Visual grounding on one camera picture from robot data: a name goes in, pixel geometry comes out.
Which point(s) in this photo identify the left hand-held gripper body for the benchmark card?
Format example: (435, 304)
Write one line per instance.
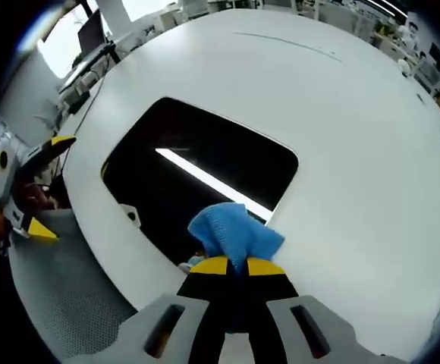
(4, 182)

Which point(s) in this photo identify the small white table object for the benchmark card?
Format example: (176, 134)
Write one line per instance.
(405, 68)

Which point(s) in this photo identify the black power adapter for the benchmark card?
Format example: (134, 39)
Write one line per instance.
(79, 103)

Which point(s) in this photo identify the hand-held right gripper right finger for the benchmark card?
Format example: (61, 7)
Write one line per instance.
(269, 284)

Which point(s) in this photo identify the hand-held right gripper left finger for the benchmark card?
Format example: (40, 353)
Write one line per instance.
(201, 288)

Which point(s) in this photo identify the black mirror with white frame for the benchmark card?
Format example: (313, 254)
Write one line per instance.
(189, 167)

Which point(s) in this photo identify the grey mesh office chair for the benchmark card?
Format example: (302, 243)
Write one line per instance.
(72, 288)

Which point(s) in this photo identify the black desk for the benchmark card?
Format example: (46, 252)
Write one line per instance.
(87, 66)

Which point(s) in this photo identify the dark computer monitor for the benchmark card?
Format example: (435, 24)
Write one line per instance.
(91, 32)

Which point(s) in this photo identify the blue cleaning cloth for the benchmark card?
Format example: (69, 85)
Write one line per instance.
(239, 231)

